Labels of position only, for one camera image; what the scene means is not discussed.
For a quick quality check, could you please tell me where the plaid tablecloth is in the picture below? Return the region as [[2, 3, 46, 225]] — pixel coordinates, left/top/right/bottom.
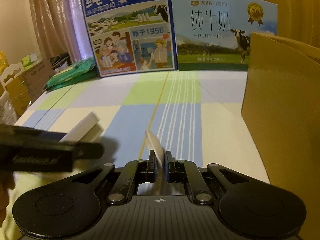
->
[[0, 69, 272, 240]]

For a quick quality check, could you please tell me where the brown cardboard boxes stack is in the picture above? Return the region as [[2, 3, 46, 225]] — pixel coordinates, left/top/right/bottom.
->
[[1, 53, 71, 116]]

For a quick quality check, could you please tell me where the left hand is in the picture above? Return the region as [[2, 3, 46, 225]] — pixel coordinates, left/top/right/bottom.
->
[[0, 171, 15, 225]]

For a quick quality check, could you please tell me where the yellow plastic bag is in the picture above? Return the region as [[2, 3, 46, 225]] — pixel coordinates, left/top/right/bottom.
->
[[0, 51, 9, 75]]

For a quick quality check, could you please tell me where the dark blue milk carton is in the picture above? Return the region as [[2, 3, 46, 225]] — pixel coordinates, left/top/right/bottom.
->
[[81, 0, 177, 77]]

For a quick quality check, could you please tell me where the white plug adapter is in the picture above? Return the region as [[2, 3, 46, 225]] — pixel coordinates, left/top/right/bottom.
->
[[60, 112, 104, 142]]

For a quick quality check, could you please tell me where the brown cardboard box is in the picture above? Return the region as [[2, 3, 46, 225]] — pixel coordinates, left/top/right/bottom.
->
[[241, 33, 319, 239]]

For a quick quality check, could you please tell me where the mustard yellow curtain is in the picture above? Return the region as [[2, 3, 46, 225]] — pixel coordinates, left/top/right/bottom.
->
[[264, 0, 319, 57]]

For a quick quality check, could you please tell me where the light blue milk carton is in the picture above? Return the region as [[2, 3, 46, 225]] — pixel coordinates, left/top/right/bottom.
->
[[171, 0, 278, 72]]

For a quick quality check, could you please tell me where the green wipes pack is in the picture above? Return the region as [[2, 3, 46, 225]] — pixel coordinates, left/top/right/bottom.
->
[[43, 57, 98, 91]]

